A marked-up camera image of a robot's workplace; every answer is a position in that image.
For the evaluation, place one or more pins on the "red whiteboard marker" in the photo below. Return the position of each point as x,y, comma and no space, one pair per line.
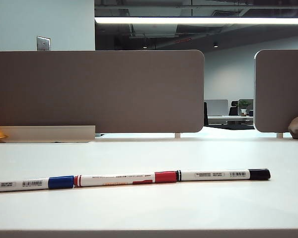
126,179

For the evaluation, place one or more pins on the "black whiteboard marker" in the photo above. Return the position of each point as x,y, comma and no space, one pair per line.
213,174

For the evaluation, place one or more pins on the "blue whiteboard marker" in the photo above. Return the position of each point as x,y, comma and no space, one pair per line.
39,183

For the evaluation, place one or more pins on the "white partition support foot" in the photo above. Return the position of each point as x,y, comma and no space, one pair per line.
177,135
279,135

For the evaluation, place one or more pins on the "brown felt desk partition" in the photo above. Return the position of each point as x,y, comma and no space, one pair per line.
280,91
114,91

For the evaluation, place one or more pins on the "dark distant furniture piece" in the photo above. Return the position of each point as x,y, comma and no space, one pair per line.
205,114

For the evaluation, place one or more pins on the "distant white desk screen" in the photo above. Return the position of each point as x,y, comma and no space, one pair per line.
216,107

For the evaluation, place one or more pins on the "black office chair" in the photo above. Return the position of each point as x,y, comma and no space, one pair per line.
233,110

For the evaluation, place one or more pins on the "red ceiling light sign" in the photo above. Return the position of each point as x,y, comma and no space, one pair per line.
183,40

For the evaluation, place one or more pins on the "small potted green plant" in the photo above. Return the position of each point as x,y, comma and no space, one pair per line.
244,106

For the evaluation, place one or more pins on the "beige desk tray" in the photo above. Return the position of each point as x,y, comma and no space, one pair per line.
52,134

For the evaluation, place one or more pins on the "white ceiling light strip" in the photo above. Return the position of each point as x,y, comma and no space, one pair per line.
188,20

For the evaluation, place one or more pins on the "grey ceiling air duct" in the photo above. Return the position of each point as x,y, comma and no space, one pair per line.
154,29

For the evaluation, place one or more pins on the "metal wall switch plate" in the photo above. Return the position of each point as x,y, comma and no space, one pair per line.
43,43

